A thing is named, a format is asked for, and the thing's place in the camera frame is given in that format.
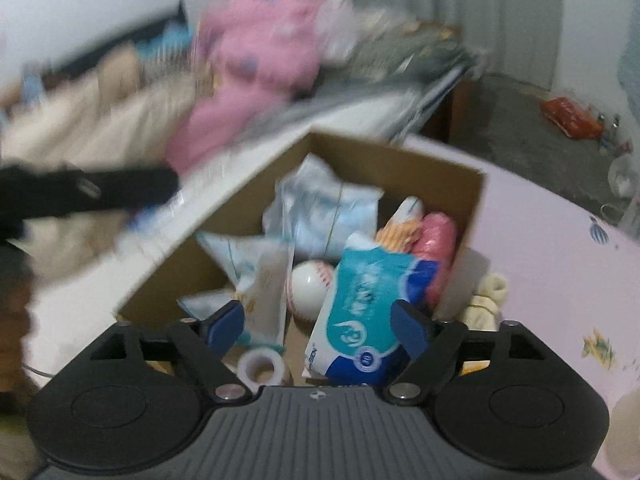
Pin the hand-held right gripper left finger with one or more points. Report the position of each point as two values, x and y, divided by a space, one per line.
227 325

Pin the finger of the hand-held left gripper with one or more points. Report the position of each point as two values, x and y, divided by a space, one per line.
140 187

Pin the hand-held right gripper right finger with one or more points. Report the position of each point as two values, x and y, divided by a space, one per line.
407 327

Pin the white medical tape roll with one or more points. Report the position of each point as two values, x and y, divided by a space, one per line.
247 365

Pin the white wet wipes packet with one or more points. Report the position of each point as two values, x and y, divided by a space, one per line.
265 290

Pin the blue white tissue pack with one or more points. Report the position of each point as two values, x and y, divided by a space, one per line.
360 300

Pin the white baseball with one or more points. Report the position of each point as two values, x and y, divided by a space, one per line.
305 290

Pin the pink garbage bag roll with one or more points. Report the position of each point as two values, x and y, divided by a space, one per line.
440 240

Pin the orange white striped towel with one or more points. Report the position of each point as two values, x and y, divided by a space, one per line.
400 230

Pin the light blue face mask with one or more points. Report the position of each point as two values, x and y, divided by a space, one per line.
325 220

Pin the brown cardboard box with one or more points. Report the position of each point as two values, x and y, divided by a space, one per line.
400 165

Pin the person's left forearm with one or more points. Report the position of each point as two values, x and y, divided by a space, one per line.
15 320

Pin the cream knotted sock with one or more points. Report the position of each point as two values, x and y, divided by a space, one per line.
487 300

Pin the beige blanket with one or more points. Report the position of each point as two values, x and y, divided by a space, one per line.
100 110

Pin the pink plush toy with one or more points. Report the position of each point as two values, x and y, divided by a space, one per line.
260 60

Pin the orange snack bag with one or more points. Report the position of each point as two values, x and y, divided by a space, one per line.
570 117

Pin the white plastic bag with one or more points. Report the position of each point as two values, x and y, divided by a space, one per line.
625 175

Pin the small glass bottle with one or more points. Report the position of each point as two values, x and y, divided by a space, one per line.
616 127
602 132

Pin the wooden bed frame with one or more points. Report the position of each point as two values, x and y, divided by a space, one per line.
450 110

